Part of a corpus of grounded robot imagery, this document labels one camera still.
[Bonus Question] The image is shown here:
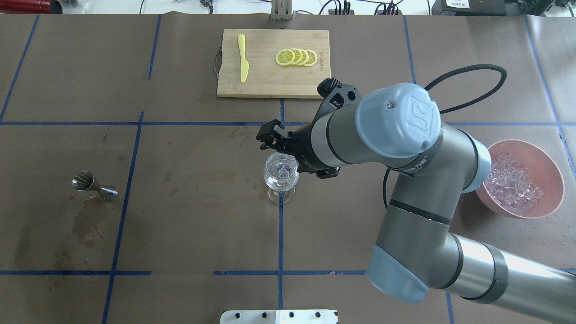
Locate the bamboo cutting board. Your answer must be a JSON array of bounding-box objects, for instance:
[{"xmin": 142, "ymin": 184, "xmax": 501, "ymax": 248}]
[{"xmin": 217, "ymin": 29, "xmax": 331, "ymax": 99}]

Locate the lemon slice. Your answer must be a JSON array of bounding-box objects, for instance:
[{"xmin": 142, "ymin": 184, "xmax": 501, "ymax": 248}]
[
  {"xmin": 303, "ymin": 49, "xmax": 318, "ymax": 67},
  {"xmin": 275, "ymin": 49, "xmax": 296, "ymax": 66},
  {"xmin": 290, "ymin": 49, "xmax": 300, "ymax": 65},
  {"xmin": 296, "ymin": 49, "xmax": 309, "ymax": 66}
]

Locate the pink bowl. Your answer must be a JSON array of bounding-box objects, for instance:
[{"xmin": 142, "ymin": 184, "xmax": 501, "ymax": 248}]
[{"xmin": 476, "ymin": 139, "xmax": 564, "ymax": 220}]

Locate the pile of clear ice cubes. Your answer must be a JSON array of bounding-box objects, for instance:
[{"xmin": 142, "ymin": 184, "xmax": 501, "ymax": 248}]
[{"xmin": 483, "ymin": 153, "xmax": 544, "ymax": 216}]

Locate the steel cocktail jigger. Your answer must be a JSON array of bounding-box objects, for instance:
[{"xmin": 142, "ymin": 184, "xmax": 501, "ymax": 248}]
[{"xmin": 72, "ymin": 170, "xmax": 118, "ymax": 202}]

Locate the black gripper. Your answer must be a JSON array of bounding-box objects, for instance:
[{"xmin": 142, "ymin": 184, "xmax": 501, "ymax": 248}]
[{"xmin": 256, "ymin": 102, "xmax": 340, "ymax": 179}]

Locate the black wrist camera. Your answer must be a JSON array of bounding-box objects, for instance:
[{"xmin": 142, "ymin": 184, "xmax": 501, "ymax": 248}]
[{"xmin": 317, "ymin": 77, "xmax": 362, "ymax": 109}]

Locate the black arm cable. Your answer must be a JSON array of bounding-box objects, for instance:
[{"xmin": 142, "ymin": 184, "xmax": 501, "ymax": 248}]
[{"xmin": 382, "ymin": 64, "xmax": 508, "ymax": 210}]

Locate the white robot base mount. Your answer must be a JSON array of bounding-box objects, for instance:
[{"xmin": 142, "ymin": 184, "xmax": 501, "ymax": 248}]
[{"xmin": 220, "ymin": 309, "xmax": 339, "ymax": 324}]

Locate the clear wine glass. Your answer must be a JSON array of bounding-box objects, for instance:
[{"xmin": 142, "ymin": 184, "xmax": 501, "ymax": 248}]
[{"xmin": 263, "ymin": 152, "xmax": 300, "ymax": 206}]

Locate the red cylinder object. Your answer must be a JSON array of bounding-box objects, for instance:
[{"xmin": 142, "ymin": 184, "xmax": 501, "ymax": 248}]
[{"xmin": 0, "ymin": 0, "xmax": 63, "ymax": 14}]

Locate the grey metal camera post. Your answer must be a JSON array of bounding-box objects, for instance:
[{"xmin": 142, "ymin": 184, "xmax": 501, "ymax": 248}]
[{"xmin": 271, "ymin": 0, "xmax": 293, "ymax": 21}]

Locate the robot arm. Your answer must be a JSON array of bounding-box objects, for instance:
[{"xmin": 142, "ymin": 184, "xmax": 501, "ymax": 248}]
[{"xmin": 256, "ymin": 82, "xmax": 576, "ymax": 324}]

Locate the yellow plastic knife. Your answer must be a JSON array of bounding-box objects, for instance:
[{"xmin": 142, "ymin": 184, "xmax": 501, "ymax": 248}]
[{"xmin": 237, "ymin": 33, "xmax": 250, "ymax": 83}]

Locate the black box device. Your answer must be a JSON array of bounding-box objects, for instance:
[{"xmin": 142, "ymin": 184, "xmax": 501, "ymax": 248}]
[{"xmin": 432, "ymin": 0, "xmax": 507, "ymax": 16}]

